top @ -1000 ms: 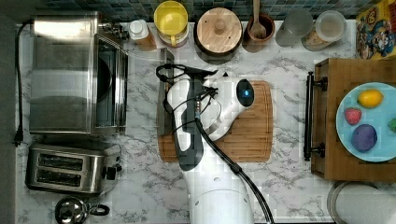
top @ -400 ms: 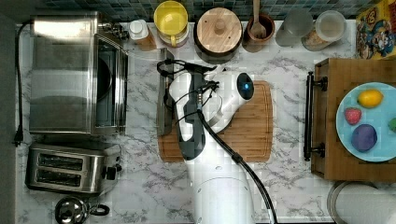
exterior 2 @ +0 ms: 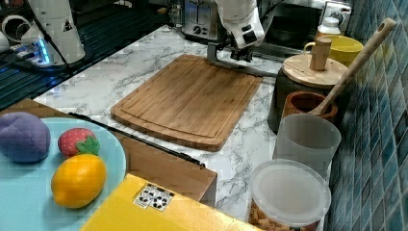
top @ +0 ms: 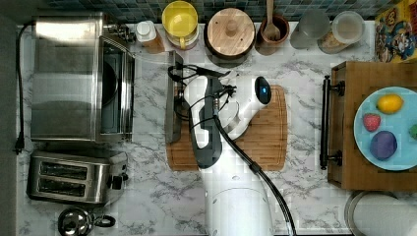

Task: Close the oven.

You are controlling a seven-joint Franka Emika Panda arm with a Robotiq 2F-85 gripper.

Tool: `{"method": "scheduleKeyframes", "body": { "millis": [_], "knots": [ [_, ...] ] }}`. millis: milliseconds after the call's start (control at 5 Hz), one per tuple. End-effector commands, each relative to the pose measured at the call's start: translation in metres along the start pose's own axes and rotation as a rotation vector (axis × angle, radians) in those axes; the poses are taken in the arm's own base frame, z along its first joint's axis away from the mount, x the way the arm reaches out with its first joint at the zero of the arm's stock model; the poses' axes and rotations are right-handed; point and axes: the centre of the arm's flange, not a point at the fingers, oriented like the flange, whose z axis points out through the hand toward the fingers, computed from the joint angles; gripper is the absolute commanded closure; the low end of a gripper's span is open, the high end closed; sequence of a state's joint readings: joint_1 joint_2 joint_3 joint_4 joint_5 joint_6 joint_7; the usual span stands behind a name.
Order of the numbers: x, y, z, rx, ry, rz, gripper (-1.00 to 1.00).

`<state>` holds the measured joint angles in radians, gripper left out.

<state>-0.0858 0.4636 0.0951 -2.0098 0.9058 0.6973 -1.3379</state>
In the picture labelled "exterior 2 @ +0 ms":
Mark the yellow mug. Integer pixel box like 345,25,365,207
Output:
303,35,364,67

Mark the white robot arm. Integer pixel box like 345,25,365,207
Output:
215,0,266,63

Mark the toy lemon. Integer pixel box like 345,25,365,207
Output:
51,154,107,209

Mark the amber bottle white cap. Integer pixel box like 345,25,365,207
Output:
317,17,341,38

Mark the brown ceramic utensil cup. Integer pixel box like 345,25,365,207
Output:
282,90,338,122

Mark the light blue plate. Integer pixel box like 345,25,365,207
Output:
0,117,126,231

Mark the frosted plastic cup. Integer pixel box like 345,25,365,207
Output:
273,114,342,178

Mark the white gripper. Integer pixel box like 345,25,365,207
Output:
222,13,266,62

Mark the yellow box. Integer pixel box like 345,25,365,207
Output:
80,174,262,231

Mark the black canister wooden lid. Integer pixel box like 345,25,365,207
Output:
268,50,346,133

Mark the plush strawberry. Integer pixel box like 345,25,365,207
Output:
58,127,100,158

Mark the silver toaster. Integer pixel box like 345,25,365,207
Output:
182,0,225,41

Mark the wooden spoon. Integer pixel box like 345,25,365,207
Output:
310,17,396,116

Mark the bamboo cutting board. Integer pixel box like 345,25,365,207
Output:
111,54,263,151

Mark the plastic jar with snacks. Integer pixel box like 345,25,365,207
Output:
249,160,331,228

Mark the purple plush fruit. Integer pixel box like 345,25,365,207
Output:
0,112,51,163

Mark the black oven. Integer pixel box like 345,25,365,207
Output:
254,0,352,59

